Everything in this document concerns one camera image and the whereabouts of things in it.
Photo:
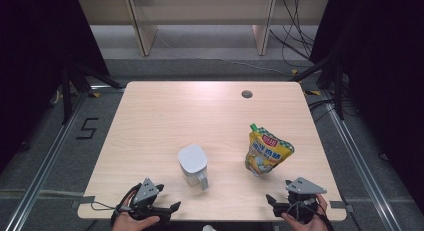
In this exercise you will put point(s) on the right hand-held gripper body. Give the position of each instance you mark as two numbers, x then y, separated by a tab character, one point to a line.
305	187

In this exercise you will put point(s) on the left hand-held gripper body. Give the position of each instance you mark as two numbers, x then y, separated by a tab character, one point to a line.
146	191

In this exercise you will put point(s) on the yellow spout pouch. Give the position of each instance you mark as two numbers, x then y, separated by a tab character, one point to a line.
266	151

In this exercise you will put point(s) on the clear jar with white lid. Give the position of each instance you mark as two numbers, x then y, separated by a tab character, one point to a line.
193	161

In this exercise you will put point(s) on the person's left hand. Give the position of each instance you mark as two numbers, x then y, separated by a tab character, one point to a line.
133	223

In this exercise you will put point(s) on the person's right hand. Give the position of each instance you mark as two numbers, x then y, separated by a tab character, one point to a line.
306	227

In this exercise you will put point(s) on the grey tape piece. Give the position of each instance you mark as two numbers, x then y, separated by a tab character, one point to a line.
86	200
340	205

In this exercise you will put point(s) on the white rounded object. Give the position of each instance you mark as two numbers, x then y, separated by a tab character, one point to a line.
208	228

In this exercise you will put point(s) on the yellow black tape piece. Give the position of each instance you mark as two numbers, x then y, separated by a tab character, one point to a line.
294	71
313	92
95	95

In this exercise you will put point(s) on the grey table grommet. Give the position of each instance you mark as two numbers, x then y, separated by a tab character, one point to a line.
247	94

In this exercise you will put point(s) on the black metal stand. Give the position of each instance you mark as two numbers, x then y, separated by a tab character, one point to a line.
66	94
338	91

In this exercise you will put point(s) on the black curtain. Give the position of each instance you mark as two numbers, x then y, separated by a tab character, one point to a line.
383	74
33	74

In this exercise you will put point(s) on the light wooden desk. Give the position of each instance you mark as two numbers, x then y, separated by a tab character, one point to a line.
200	11

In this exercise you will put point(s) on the aluminium floor rail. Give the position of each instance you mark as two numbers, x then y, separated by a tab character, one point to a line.
361	167
43	167

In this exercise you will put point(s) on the short aluminium rail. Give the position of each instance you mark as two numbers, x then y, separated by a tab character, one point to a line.
106	88

